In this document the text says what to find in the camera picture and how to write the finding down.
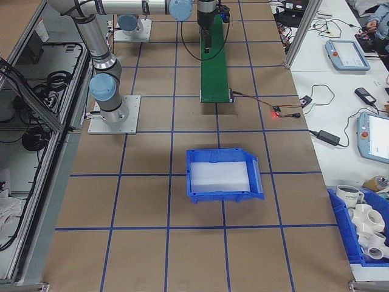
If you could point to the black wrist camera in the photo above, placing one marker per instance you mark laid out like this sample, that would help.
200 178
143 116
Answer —
225 13

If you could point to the white pipe fitting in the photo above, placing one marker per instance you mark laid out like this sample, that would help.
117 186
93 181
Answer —
364 216
372 244

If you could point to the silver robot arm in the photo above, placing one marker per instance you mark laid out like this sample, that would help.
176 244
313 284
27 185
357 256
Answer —
129 24
97 39

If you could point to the black phone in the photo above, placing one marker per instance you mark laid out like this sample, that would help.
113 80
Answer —
366 95

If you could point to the slim black power adapter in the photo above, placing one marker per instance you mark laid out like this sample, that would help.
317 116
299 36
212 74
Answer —
328 137

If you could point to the black computer with label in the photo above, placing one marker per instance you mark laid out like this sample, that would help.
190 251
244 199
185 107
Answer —
293 5

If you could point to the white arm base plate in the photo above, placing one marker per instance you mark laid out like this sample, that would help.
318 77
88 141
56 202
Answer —
146 33
133 121

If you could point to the white cloth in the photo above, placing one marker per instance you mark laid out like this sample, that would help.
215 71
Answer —
9 210

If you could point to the light blue teach pendant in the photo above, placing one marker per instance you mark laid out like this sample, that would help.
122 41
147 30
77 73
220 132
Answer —
373 137
346 56

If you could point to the aluminium profile post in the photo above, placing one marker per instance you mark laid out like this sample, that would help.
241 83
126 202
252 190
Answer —
301 30

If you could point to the small black square device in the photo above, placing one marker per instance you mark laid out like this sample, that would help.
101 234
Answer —
305 100

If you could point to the aluminium corner rail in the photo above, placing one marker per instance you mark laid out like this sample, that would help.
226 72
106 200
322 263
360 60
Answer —
24 287
369 287

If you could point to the yellow round object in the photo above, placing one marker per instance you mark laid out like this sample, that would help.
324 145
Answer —
377 183

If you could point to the green conveyor belt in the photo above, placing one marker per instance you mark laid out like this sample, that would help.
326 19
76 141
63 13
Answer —
214 79

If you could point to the white mug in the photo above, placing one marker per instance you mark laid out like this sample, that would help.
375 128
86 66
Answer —
346 196

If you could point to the black barrel connector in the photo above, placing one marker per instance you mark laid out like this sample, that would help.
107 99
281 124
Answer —
294 115

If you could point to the bystander hand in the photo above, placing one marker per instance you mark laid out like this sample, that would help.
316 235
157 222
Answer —
373 24

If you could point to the small controller board red LED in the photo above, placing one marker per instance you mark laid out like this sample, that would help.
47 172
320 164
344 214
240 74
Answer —
276 109

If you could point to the blue open-front plastic bin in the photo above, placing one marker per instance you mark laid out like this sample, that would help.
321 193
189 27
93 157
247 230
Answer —
223 197

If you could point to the metal V-shaped frame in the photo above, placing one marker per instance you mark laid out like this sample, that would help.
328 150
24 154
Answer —
60 127

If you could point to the blue storage bin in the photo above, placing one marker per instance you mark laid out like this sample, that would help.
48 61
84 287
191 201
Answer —
343 225

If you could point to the bystander sleeved forearm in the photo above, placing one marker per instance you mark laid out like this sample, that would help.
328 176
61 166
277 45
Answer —
381 10

